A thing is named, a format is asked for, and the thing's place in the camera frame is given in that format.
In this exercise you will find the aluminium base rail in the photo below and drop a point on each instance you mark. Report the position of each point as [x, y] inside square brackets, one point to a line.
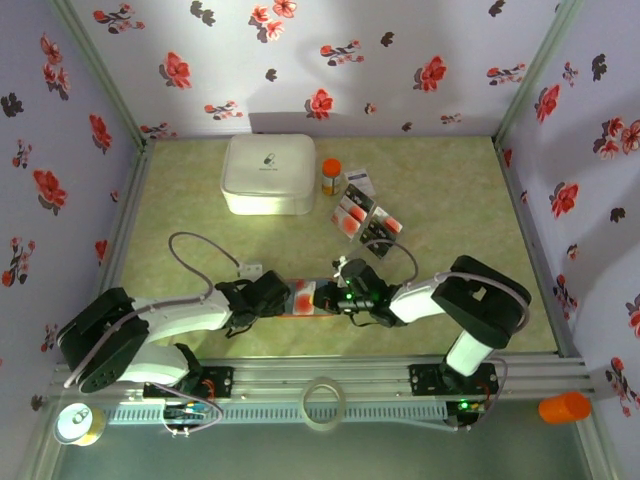
[320, 367]

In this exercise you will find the orange plastic cup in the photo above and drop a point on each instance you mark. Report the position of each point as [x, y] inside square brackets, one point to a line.
[565, 407]

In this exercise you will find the black credit card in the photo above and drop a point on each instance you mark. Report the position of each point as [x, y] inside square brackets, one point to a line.
[377, 233]
[360, 196]
[380, 246]

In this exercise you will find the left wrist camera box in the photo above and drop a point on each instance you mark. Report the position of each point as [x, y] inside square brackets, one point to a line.
[250, 267]

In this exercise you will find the aluminium side rail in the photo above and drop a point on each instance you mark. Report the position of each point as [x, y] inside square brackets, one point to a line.
[131, 200]
[511, 180]

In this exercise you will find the white medicine box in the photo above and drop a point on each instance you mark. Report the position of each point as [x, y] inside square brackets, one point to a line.
[270, 170]

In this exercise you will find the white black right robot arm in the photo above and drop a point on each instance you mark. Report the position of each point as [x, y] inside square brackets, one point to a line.
[480, 300]

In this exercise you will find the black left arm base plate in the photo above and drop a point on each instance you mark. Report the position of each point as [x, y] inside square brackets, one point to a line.
[222, 380]

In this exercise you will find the green circuit board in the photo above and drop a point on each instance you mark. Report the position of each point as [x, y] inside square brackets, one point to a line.
[467, 409]
[186, 412]

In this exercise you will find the orange-lid pill bottle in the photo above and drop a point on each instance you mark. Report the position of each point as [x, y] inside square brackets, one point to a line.
[331, 177]

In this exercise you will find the aluminium frame post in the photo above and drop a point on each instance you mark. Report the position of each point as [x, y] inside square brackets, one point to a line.
[542, 60]
[100, 70]

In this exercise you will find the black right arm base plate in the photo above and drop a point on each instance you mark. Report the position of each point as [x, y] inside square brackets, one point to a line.
[422, 380]

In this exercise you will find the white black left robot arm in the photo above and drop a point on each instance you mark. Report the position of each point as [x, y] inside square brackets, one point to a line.
[175, 315]

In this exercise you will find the clear tape roll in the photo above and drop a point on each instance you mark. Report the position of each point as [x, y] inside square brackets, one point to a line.
[304, 404]

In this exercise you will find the white paper sachet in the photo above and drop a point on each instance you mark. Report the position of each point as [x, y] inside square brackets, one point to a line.
[362, 181]

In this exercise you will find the red card holder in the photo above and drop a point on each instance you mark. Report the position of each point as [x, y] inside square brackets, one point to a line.
[324, 287]

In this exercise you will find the yellow drink can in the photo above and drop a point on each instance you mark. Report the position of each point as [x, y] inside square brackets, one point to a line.
[75, 422]

